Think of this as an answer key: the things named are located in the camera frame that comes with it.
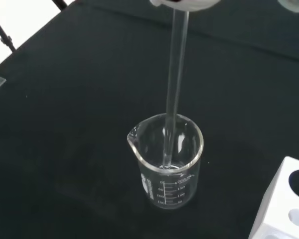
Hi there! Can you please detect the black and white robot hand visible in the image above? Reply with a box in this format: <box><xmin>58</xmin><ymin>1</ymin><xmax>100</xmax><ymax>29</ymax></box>
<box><xmin>149</xmin><ymin>0</ymin><xmax>221</xmax><ymax>13</ymax></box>

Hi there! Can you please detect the clear glass beaker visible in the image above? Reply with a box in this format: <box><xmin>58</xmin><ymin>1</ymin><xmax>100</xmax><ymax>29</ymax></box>
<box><xmin>126</xmin><ymin>113</ymin><xmax>204</xmax><ymax>210</ymax></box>

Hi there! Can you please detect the white test tube rack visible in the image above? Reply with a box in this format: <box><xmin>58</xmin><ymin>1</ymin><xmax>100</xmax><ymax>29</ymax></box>
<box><xmin>248</xmin><ymin>156</ymin><xmax>299</xmax><ymax>239</ymax></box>

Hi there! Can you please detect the black bench cloth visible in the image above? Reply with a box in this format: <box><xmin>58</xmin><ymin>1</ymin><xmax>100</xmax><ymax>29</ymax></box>
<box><xmin>0</xmin><ymin>0</ymin><xmax>299</xmax><ymax>239</ymax></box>

